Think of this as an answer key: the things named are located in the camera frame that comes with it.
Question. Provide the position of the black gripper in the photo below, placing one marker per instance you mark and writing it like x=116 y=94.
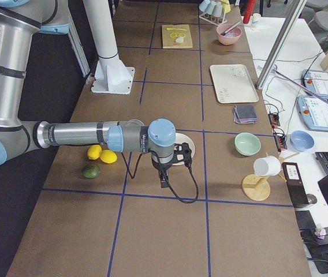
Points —
x=160 y=168

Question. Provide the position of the cream round plate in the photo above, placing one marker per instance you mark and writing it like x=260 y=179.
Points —
x=188 y=142

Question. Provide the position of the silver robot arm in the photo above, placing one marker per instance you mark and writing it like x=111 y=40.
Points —
x=19 y=21

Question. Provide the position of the white bear tray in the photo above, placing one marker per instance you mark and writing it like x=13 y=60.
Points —
x=233 y=84

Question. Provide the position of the white steamed bun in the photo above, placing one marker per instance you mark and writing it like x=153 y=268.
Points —
x=179 y=40

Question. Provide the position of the mint green bowl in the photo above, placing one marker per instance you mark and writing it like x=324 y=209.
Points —
x=247 y=144

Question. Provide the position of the grey folded cloth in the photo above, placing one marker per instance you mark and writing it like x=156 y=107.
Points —
x=244 y=114

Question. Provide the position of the yellow lemon lower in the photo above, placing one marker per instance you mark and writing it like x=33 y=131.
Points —
x=108 y=156

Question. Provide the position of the yellow lemon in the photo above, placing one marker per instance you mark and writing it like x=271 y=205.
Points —
x=108 y=156
x=94 y=151

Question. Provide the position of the wooden mug stand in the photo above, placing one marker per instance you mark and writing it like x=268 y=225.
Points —
x=257 y=187

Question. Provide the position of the white mug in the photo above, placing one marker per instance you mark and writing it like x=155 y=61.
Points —
x=268 y=166

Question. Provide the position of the yellow lemon upper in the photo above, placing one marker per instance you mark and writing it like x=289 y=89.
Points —
x=94 y=151

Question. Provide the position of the bamboo cutting board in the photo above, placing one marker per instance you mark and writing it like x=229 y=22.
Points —
x=176 y=36

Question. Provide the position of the black phone stand box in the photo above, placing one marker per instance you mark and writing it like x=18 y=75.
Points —
x=295 y=185

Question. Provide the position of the blue bowl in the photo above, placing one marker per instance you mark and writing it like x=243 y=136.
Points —
x=301 y=140

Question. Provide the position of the pink bowl with ice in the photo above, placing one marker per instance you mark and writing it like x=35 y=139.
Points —
x=229 y=38

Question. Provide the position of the yellow plastic knife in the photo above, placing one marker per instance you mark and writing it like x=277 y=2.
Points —
x=176 y=29

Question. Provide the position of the steel muddler black tip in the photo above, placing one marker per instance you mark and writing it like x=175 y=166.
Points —
x=230 y=28

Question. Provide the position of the near teach pendant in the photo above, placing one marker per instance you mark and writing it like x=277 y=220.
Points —
x=313 y=112

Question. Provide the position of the teach pendant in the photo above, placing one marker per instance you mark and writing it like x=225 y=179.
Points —
x=316 y=81
x=313 y=112

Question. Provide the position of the cup rack with cups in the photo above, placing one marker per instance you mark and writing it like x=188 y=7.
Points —
x=214 y=12

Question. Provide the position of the far teach pendant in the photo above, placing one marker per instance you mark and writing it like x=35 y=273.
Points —
x=316 y=81

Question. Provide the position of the red bottle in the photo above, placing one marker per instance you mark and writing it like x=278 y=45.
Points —
x=249 y=11

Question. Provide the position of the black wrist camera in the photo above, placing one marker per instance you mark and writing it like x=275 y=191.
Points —
x=164 y=179

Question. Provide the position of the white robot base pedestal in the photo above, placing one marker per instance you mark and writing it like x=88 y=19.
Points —
x=111 y=75

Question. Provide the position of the aluminium frame post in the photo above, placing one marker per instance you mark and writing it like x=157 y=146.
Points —
x=292 y=16

